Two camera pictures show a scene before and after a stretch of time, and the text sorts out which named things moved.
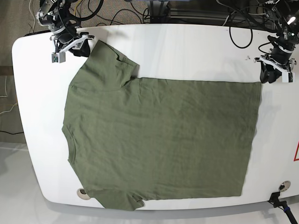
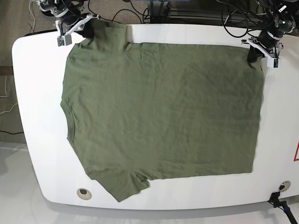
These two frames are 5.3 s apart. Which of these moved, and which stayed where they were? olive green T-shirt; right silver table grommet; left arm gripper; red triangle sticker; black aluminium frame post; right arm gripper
Moved: left arm gripper; olive green T-shirt; right arm gripper
Stayed: right silver table grommet; black aluminium frame post; red triangle sticker
